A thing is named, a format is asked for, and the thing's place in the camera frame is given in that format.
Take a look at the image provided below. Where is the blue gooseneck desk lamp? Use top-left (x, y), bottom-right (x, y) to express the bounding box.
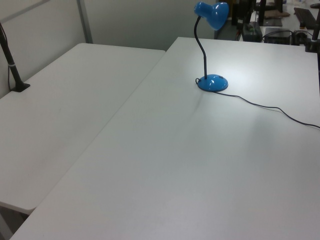
top-left (193, 1), bottom-right (230, 93)

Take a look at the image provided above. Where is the black camera stand pole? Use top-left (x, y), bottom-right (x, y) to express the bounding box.
top-left (0, 21), bottom-right (32, 94)

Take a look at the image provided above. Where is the black power supply box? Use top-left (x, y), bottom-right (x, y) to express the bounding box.
top-left (240, 20), bottom-right (264, 42)

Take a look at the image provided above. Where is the black clamp camera stand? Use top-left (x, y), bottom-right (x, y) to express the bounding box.
top-left (303, 9), bottom-right (320, 54)

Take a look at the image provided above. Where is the black lamp power cable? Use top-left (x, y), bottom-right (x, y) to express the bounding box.
top-left (214, 90), bottom-right (320, 130)

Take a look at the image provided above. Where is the black flat electronics box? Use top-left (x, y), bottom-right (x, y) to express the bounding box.
top-left (263, 26), bottom-right (294, 45)

